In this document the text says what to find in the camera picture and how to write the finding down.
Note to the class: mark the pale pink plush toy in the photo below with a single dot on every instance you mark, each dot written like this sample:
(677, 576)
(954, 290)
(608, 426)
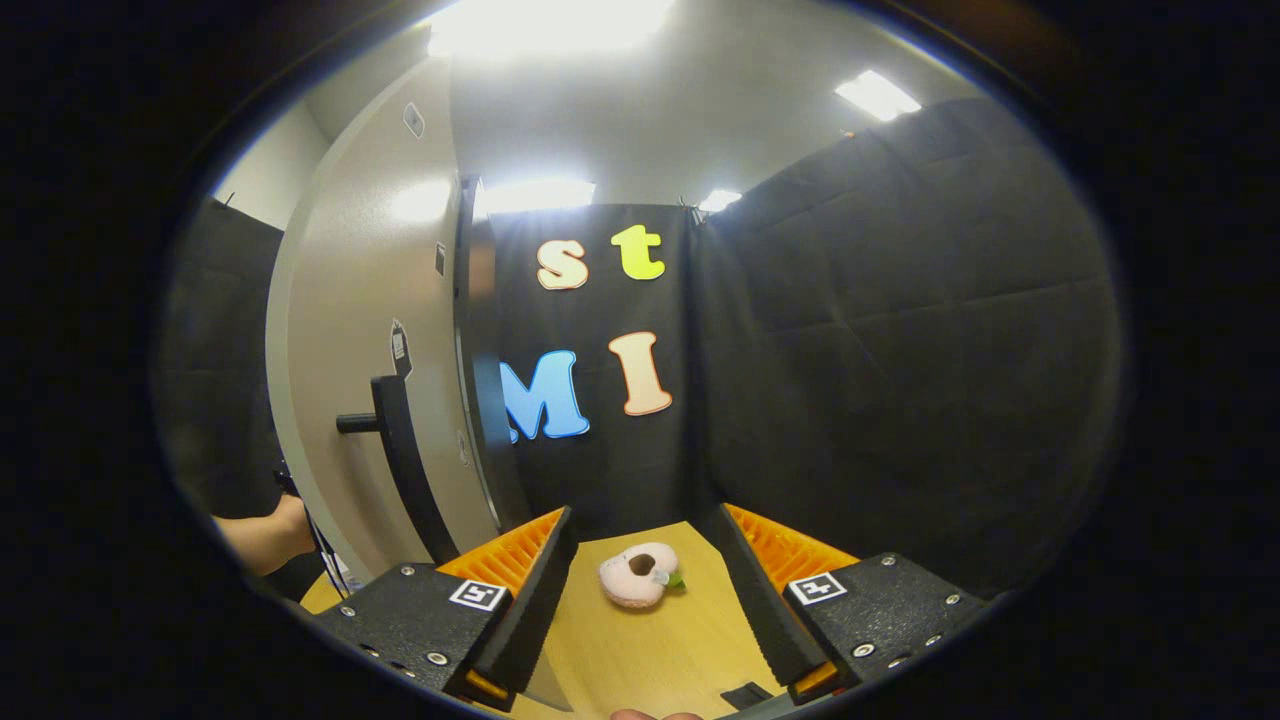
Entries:
(625, 585)

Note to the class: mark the beige cabinet door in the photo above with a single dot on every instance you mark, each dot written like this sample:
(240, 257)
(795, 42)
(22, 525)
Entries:
(360, 260)

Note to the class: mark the black backdrop cloth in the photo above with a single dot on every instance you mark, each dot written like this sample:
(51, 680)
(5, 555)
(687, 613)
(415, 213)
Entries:
(900, 350)

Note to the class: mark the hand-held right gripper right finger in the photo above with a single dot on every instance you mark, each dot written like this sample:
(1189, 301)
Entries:
(760, 600)

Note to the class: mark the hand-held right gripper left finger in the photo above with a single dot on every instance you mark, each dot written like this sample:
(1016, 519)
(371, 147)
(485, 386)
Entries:
(540, 600)

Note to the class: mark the ceiling light panel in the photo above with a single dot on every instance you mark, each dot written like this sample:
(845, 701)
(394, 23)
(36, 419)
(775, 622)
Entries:
(540, 195)
(719, 200)
(550, 22)
(878, 95)

